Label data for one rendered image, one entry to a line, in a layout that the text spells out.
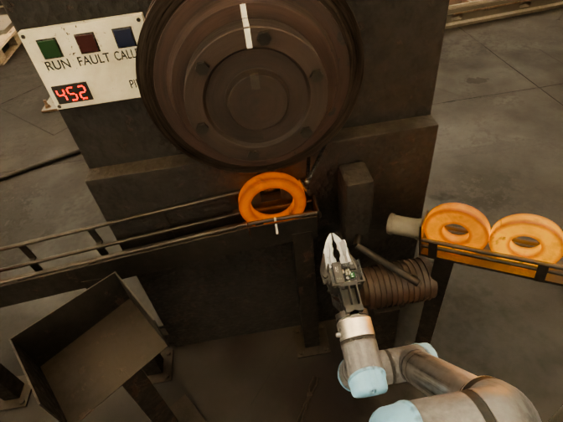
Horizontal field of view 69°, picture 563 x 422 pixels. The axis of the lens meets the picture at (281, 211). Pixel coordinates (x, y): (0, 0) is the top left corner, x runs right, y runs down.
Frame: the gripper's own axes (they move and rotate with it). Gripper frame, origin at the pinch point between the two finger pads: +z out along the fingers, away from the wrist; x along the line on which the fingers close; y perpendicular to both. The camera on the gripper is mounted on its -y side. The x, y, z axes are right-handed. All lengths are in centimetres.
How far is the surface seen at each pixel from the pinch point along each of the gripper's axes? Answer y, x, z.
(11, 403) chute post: -77, 121, -13
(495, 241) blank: -1.2, -39.0, -6.6
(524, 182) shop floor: -97, -124, 58
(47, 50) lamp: 33, 56, 39
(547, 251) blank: 1.8, -47.8, -12.1
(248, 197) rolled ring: -1.6, 18.9, 16.5
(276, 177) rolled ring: 2.9, 10.8, 18.3
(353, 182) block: -0.2, -8.9, 15.4
